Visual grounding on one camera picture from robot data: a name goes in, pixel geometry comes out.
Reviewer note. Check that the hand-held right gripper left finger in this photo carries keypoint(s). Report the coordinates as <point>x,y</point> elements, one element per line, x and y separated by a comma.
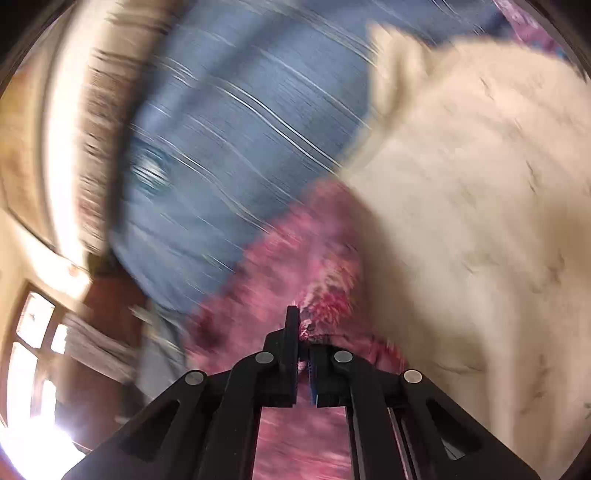
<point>289,364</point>

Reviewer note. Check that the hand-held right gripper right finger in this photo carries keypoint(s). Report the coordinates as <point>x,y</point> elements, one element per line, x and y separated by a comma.
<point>315,385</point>

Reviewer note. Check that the pink floral cloth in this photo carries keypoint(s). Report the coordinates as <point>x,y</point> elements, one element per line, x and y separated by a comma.
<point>286,258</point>

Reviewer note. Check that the pale curtain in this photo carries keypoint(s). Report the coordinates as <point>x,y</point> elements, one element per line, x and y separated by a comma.
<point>99,344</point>

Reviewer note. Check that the blue striped bedsheet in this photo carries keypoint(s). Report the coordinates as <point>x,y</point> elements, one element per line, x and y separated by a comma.
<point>240,152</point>

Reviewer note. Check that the cream embroidered blanket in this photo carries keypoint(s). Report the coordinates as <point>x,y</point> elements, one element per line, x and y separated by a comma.
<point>466,207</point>

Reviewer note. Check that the window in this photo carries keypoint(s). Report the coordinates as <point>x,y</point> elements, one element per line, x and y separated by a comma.
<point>27,369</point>

